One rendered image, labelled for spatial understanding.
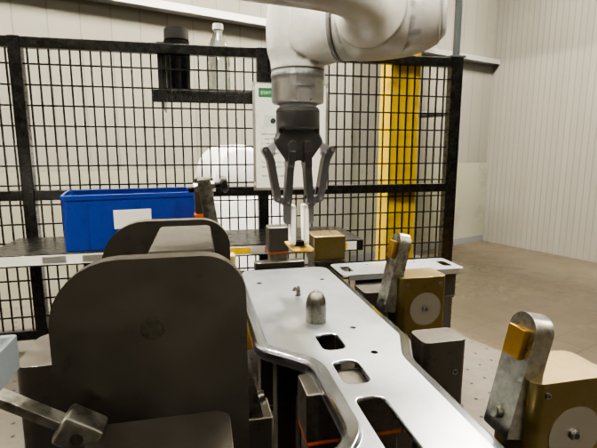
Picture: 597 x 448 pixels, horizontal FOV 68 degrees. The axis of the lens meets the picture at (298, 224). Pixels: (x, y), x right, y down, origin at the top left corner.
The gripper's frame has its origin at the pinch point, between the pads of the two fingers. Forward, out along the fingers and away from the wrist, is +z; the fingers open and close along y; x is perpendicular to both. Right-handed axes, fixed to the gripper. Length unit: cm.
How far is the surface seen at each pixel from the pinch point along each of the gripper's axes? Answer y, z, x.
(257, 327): -9.5, 12.8, -14.2
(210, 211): -15.4, -3.1, -1.8
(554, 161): 405, 1, 384
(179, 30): -21, -47, 61
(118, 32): -74, -106, 316
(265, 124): 2, -21, 54
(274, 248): -0.1, 10.2, 26.7
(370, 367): 2.5, 13.3, -28.8
